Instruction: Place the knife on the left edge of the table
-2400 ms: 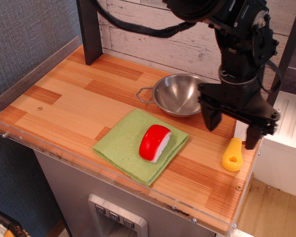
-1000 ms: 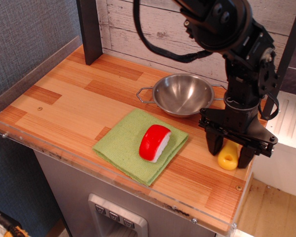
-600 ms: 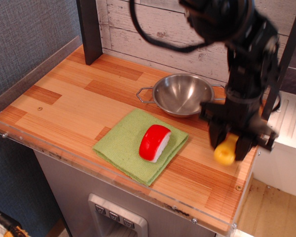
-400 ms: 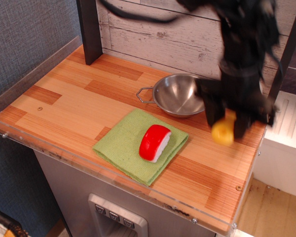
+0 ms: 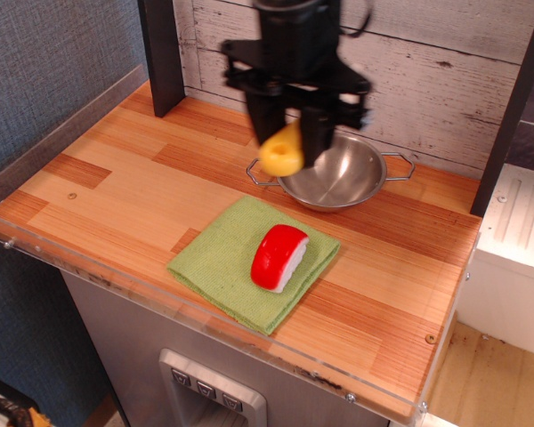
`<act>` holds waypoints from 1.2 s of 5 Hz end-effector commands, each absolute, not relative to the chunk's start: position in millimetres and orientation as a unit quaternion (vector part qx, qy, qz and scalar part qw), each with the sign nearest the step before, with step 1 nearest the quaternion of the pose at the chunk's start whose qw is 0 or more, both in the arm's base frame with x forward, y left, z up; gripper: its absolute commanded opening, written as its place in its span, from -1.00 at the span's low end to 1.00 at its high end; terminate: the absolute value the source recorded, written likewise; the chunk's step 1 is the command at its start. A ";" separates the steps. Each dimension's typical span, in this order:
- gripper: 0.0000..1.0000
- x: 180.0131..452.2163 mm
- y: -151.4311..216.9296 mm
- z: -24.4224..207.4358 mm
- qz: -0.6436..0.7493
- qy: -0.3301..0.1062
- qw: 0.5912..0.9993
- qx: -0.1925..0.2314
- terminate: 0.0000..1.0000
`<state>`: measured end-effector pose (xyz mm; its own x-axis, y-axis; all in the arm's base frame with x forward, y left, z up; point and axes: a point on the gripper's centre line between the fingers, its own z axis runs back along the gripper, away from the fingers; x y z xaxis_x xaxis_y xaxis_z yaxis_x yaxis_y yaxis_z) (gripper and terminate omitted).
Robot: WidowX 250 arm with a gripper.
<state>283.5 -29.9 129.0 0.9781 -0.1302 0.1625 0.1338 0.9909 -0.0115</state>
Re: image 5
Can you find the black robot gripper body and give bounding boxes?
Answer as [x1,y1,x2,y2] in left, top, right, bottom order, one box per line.
[221,8,371,129]

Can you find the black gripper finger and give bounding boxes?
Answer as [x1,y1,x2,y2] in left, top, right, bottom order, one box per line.
[299,107,336,168]
[245,89,287,146]

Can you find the yellow handled toy knife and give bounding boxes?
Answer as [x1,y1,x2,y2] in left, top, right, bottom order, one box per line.
[258,120,304,177]

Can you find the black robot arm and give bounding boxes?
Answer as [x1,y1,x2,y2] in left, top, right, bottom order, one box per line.
[221,1,371,168]

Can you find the dark basket corner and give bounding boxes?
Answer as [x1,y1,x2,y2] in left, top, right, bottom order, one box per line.
[0,381,53,426]

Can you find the red and white toy sushi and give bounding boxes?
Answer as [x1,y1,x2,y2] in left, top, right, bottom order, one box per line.
[250,224,310,294]

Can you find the green folded cloth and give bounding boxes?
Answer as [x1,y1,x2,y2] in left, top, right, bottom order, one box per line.
[167,197,340,335]

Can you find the clear acrylic table guard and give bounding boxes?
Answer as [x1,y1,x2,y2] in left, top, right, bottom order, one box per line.
[0,201,481,425]

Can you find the grey cabinet with dispenser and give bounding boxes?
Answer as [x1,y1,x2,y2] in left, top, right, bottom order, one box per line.
[62,273,388,426]

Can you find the steel bowl with handles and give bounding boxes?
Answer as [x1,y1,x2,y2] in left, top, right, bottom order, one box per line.
[246,133,416,212]

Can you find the black cable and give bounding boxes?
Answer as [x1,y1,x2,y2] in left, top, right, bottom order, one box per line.
[340,0,375,39]

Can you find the dark left shelf post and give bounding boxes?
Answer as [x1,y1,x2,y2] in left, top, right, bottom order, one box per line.
[137,0,185,117]

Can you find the dark shelf post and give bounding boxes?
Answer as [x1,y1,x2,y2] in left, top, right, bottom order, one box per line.
[470,29,534,217]
[137,0,185,117]

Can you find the dark right shelf post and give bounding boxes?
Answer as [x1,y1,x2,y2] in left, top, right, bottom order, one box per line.
[470,29,534,217]

